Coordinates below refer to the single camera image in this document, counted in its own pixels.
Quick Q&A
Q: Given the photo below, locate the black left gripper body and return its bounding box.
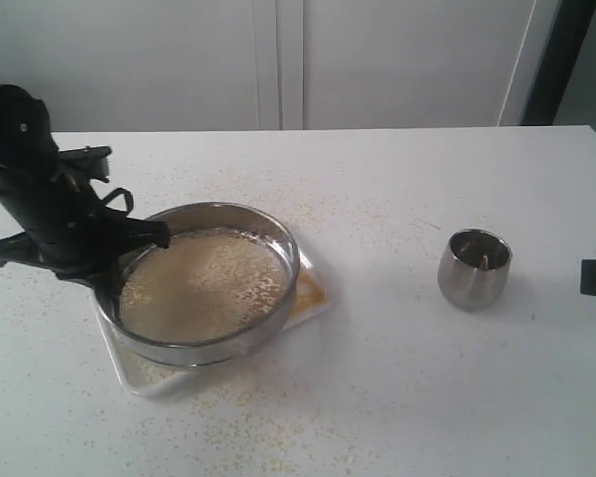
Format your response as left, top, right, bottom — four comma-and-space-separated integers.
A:
0, 173, 140, 294

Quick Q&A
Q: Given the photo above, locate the round stainless steel sieve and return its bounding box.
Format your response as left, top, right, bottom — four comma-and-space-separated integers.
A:
92, 202, 300, 369

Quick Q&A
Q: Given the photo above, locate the stainless steel cup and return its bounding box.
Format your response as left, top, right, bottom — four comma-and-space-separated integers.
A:
437, 229, 513, 312

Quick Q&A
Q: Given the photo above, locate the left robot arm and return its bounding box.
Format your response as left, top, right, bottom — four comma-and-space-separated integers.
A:
0, 84, 171, 294

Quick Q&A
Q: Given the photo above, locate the yellow grain mixture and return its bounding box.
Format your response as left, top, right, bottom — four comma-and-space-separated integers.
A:
118, 233, 327, 387

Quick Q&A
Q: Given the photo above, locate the white plastic tray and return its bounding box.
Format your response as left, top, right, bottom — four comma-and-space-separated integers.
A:
93, 242, 339, 398

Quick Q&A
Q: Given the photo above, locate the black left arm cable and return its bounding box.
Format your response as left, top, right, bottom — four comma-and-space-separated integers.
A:
98, 187, 134, 218

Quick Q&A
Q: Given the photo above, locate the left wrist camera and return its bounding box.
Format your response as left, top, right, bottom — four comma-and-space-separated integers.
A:
59, 146, 112, 183

